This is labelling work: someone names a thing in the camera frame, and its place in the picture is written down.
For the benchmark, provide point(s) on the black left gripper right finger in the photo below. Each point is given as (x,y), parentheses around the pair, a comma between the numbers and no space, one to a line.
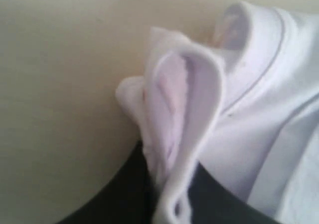
(213,204)

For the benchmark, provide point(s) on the white t-shirt red lettering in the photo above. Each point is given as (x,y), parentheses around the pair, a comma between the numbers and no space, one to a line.
(245,109)

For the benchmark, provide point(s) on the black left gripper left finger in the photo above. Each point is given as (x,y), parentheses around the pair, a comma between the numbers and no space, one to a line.
(129,198)

